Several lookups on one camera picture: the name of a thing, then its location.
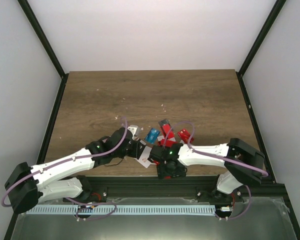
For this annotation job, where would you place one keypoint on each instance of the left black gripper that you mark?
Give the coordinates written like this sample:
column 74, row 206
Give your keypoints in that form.
column 136, row 153

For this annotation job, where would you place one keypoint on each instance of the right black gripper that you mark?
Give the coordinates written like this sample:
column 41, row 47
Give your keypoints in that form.
column 162, row 173

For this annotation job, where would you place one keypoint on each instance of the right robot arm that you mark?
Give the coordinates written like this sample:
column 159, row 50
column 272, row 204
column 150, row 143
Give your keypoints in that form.
column 244, row 164

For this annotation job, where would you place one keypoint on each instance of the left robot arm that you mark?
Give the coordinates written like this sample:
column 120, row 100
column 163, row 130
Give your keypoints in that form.
column 60, row 170

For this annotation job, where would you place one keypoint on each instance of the blue card upper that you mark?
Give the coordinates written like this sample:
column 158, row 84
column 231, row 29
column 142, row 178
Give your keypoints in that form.
column 152, row 135

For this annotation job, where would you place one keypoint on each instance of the red gold card middle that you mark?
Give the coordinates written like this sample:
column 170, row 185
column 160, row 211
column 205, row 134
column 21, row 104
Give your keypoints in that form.
column 184, row 135

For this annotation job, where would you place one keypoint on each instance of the black aluminium frame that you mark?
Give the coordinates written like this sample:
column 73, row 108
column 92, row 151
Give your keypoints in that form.
column 138, row 187

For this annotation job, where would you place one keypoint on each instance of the light blue slotted cable duct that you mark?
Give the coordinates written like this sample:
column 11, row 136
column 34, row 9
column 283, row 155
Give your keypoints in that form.
column 192, row 210

